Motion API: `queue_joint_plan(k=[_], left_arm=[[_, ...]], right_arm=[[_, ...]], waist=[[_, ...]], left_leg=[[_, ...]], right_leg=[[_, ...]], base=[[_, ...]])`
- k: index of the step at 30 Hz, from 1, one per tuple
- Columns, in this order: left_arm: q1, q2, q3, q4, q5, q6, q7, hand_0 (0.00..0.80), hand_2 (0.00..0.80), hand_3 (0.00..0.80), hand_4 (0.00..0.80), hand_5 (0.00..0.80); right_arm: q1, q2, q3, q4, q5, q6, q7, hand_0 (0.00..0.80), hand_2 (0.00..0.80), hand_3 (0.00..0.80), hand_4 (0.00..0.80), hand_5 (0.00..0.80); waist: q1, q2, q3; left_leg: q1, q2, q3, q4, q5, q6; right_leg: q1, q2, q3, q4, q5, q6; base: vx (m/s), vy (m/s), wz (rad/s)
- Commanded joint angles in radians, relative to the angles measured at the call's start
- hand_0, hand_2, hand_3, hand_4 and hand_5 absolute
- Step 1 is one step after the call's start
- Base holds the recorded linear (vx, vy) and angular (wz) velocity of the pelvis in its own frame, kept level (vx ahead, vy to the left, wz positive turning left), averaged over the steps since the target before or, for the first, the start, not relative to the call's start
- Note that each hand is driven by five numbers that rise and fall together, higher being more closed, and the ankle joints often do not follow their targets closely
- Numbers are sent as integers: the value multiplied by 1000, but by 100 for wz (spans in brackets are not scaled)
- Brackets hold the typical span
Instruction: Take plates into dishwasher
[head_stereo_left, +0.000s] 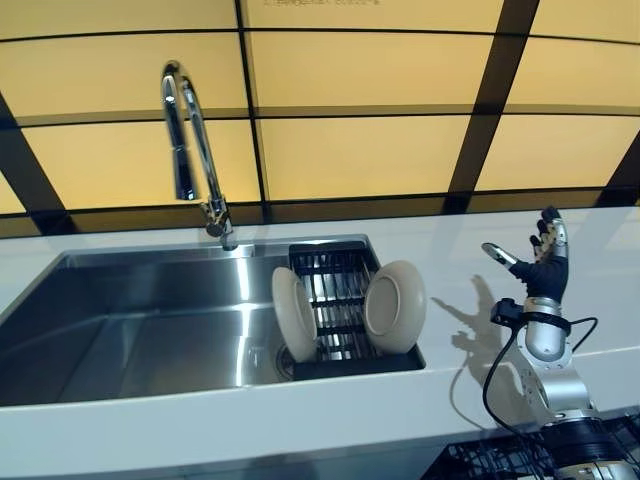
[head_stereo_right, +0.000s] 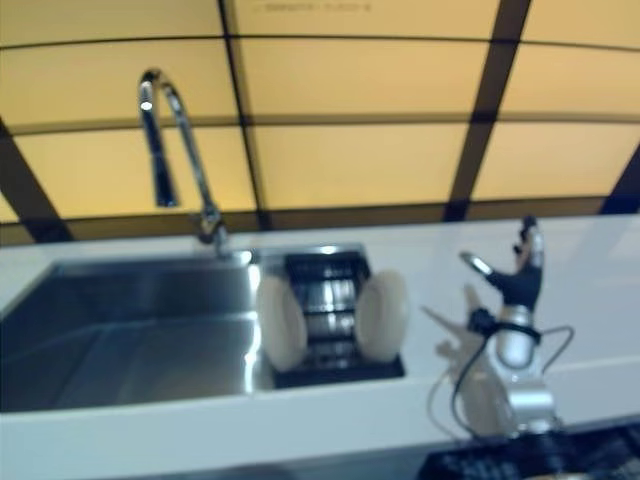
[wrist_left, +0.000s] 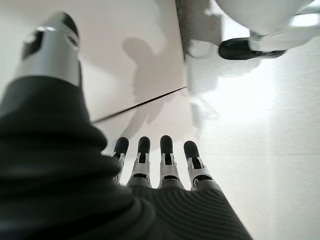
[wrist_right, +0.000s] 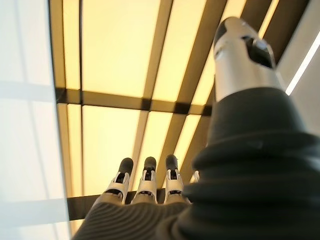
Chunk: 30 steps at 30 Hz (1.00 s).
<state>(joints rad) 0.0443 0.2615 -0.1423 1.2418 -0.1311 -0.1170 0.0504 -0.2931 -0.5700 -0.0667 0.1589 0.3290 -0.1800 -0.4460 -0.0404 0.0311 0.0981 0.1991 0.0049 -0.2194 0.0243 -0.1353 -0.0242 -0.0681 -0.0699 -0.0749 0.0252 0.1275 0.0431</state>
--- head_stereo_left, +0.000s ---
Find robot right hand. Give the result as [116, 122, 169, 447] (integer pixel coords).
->
[481, 205, 570, 300]

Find cream round ceramic plate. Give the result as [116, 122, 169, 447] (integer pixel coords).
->
[363, 259, 428, 354]
[270, 265, 318, 364]

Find black dish drying rack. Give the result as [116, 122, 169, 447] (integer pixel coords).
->
[287, 240, 427, 380]

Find steel sink drain strainer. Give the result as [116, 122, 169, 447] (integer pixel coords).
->
[273, 342, 297, 378]

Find chrome gooseneck kitchen faucet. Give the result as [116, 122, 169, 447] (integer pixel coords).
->
[160, 59, 236, 252]

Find stainless steel sink basin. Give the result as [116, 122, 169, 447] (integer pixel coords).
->
[0, 233, 427, 407]

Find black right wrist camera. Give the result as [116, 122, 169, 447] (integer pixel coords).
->
[491, 297, 524, 327]

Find dark wire dishwasher lower rack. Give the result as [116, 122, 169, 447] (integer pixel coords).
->
[438, 413, 640, 480]

